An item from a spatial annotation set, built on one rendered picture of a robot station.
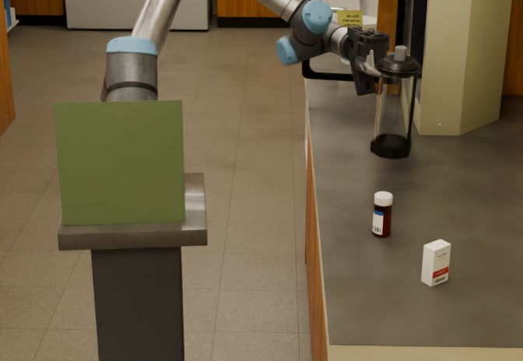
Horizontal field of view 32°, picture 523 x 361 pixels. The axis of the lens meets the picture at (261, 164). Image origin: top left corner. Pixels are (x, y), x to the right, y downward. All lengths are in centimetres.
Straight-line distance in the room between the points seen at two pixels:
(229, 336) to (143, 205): 141
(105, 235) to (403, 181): 74
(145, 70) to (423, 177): 73
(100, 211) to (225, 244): 200
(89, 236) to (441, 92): 106
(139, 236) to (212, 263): 185
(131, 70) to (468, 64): 94
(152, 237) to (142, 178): 13
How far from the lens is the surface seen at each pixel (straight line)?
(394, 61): 220
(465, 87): 255
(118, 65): 209
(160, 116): 193
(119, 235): 200
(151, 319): 217
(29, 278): 383
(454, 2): 248
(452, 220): 208
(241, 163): 482
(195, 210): 208
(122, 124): 194
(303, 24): 229
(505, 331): 170
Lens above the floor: 182
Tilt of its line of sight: 22 degrees down
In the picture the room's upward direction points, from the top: straight up
